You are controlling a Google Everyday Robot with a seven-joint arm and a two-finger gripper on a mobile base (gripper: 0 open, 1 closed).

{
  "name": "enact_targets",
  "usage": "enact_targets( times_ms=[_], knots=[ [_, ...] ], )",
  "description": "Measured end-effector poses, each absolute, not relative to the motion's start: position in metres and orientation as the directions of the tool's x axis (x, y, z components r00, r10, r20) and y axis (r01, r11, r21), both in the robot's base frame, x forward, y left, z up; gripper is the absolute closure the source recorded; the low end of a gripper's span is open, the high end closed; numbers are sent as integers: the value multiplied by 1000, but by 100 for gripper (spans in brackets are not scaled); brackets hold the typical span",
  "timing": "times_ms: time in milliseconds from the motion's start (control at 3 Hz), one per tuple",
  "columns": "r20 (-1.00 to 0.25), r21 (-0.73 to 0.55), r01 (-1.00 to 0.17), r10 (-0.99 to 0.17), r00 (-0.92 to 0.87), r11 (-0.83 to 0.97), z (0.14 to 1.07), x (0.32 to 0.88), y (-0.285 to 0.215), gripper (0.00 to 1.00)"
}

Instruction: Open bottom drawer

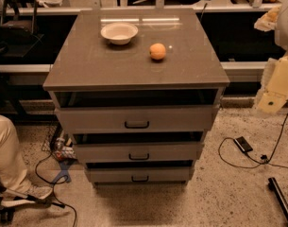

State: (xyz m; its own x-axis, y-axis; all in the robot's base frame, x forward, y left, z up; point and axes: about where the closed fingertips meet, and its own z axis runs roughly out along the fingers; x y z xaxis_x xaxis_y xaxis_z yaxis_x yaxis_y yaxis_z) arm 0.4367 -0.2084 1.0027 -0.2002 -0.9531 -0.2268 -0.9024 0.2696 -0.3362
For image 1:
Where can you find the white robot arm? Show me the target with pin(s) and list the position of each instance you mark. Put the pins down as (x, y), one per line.
(276, 19)

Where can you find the person leg beige trousers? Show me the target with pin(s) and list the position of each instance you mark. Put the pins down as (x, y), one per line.
(13, 171)

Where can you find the office chair base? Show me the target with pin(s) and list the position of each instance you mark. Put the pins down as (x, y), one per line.
(7, 213)

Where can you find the black bar on floor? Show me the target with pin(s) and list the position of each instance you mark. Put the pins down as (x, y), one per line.
(274, 186)

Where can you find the white bowl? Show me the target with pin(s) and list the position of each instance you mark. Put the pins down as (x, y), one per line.
(119, 33)

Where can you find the black phone device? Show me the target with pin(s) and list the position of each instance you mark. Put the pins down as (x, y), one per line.
(242, 144)

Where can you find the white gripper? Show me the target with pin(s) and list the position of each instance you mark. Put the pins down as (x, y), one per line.
(285, 30)

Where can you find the grey sneaker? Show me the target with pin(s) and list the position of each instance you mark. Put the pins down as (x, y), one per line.
(35, 194)

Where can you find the orange fruit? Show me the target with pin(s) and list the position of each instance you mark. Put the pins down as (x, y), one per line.
(157, 52)

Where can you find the black chair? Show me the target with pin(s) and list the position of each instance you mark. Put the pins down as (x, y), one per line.
(19, 35)

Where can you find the grey drawer cabinet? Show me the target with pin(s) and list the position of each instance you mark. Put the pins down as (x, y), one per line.
(91, 72)

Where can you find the grey drawer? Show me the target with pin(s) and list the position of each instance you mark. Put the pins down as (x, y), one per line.
(137, 119)
(110, 153)
(140, 175)

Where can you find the blue clamp tool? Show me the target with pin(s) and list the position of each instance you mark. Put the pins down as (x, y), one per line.
(63, 175)

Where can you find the clutter beside cabinet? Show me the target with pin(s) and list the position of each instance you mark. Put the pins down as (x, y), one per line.
(58, 144)

